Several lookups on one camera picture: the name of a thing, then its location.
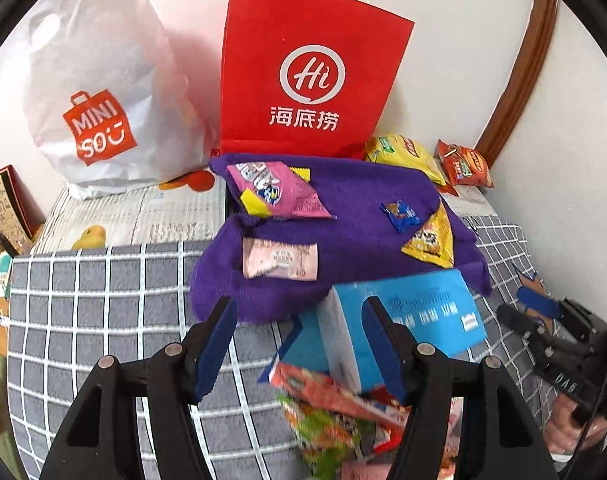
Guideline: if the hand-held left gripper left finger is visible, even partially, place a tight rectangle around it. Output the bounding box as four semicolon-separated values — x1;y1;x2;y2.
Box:
38;296;239;480

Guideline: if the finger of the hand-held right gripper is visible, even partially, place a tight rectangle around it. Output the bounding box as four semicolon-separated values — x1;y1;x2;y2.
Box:
496;305;559;361
516;285;599;341

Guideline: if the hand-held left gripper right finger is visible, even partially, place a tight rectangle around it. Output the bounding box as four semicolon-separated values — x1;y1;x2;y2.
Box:
362;296;559;480

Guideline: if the blue tissue box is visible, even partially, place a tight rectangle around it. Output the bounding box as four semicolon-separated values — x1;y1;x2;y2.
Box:
316;268;488;393

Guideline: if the red orange snack packet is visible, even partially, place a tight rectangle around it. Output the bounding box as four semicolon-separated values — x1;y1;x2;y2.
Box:
271;362;409;456

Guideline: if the green snack packet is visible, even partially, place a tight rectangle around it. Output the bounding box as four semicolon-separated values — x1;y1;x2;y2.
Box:
278;395;404;480

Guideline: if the pale pink snack packet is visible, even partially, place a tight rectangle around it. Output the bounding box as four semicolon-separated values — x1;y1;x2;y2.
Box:
242;237;319;281

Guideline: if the yellow triangular snack packet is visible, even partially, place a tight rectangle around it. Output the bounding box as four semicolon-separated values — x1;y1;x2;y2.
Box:
401;200;455;269

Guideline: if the small blue candy wrapper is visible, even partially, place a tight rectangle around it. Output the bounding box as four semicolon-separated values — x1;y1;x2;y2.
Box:
381;200;421;233

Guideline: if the pink yellow snack packet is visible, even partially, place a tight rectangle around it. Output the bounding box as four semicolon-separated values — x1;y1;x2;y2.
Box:
226;159;337;221

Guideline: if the person's right hand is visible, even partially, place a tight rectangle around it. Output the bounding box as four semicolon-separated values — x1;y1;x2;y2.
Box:
546;392;607;456

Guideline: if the blue flat packet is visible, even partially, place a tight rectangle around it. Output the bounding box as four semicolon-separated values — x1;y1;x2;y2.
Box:
266;317;329;386

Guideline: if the purple towel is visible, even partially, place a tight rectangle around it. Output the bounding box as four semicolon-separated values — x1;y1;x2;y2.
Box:
191;152;493;323

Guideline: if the grey checked cloth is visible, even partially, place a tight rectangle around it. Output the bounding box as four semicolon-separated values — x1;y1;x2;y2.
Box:
6;215;559;480

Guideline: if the orange chip bag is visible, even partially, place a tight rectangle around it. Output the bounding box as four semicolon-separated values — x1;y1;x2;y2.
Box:
436;139;494;189

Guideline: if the yellow chip bag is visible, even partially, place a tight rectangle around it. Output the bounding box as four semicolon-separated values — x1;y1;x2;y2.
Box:
364;133;449;187

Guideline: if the wooden nightstand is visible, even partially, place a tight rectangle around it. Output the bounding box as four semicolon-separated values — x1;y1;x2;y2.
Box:
0;297;12;358

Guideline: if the white green small box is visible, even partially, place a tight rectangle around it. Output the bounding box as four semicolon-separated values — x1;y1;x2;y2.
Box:
0;252;13;301

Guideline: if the patterned flat box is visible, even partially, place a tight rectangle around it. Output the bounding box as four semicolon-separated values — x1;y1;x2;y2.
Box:
0;165;34;256

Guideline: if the white plastic shopping bag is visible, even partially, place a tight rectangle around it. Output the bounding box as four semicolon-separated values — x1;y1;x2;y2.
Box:
24;0;219;201

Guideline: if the red paper bag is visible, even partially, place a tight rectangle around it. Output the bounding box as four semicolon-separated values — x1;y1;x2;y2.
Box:
218;0;415;161

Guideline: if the brown wooden door frame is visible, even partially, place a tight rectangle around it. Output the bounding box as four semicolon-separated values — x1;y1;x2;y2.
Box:
473;0;559;163

